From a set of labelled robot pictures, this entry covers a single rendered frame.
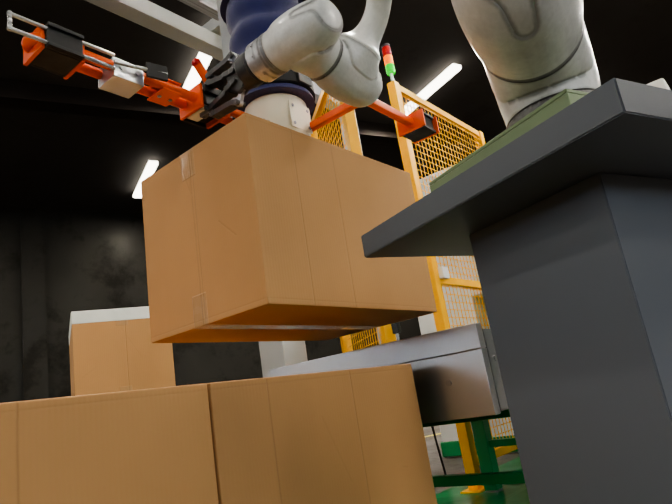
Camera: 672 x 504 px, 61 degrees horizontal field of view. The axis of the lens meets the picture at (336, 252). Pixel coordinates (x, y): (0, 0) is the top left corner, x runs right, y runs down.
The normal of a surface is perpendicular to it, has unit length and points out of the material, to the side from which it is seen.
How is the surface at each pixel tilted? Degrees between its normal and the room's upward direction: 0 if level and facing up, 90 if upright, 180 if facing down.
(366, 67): 125
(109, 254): 90
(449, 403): 90
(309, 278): 90
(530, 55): 176
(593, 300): 90
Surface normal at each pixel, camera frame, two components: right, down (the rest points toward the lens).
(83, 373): 0.42, -0.29
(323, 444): 0.76, -0.28
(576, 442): -0.87, 0.01
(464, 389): -0.63, -0.10
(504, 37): -0.20, 0.94
